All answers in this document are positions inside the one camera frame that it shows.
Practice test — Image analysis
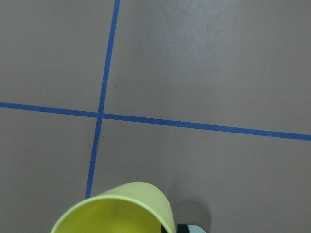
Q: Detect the yellow plastic cup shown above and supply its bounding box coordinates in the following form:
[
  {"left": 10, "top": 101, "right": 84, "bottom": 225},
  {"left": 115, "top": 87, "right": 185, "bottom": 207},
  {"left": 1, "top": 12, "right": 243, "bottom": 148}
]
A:
[{"left": 51, "top": 182, "right": 177, "bottom": 233}]

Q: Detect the green plastic cup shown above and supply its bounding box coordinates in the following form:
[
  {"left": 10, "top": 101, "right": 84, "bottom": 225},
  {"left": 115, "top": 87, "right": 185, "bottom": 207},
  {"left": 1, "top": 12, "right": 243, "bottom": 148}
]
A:
[{"left": 188, "top": 224, "right": 206, "bottom": 233}]

